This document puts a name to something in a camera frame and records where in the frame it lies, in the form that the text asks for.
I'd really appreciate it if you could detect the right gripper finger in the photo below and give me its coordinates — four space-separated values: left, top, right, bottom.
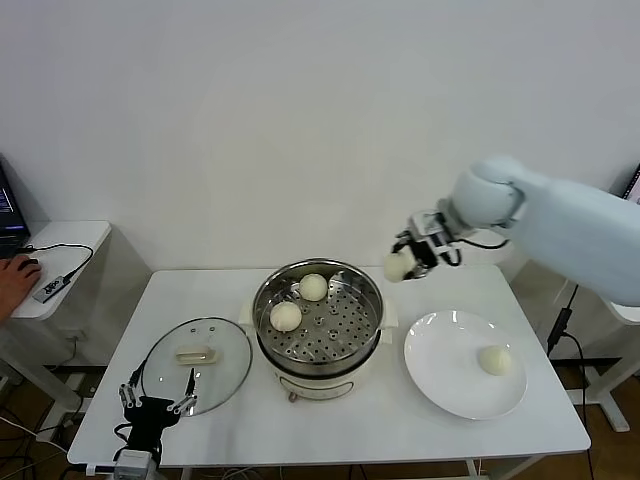
391 227 416 255
403 262 434 282

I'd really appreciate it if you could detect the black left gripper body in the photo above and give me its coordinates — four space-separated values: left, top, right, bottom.
123 396 179 451

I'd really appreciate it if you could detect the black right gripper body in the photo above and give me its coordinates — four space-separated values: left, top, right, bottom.
399 227 451 279

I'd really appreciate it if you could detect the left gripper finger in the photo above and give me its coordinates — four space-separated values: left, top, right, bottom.
167 368 199 414
118 360 146 409

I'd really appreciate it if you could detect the white steamed baozi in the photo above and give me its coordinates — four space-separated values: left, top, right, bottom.
269 301 304 334
477 345 514 376
383 251 416 284
298 272 330 302

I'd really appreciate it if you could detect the round glass pot lid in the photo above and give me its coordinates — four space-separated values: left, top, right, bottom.
141 317 254 417

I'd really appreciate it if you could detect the perforated steel steamer basket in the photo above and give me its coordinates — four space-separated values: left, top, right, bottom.
252 258 386 374

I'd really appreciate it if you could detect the person's bare hand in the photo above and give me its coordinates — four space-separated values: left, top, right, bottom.
0 254 44 321

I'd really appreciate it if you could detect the round white plate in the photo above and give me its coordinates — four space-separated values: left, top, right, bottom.
403 310 529 420

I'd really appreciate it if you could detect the grey usb hub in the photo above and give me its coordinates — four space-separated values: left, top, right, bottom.
33 274 70 303

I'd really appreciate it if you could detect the cream electric cooking pot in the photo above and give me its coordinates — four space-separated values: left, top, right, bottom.
239 297 400 404

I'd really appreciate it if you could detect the white side desk with hub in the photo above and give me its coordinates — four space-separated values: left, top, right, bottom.
0 221 114 416

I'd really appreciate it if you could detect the white side desk with label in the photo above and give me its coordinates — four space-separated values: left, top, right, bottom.
547 297 640 434

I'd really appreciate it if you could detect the black laptop with dark screen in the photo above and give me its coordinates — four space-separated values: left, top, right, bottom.
0 152 31 259

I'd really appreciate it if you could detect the grey laptop with pink screen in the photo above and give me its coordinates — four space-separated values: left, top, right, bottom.
622 163 640 205

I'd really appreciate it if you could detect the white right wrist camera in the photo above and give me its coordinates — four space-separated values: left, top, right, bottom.
407 210 454 251

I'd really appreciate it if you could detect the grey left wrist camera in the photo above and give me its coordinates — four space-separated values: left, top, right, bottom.
112 448 154 477

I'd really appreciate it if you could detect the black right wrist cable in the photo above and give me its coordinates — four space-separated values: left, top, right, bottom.
444 237 512 267

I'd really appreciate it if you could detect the black usb hub cable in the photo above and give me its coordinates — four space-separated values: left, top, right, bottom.
24 243 95 282

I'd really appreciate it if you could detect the black cable with inline adapter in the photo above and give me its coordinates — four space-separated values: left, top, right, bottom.
546 282 592 407

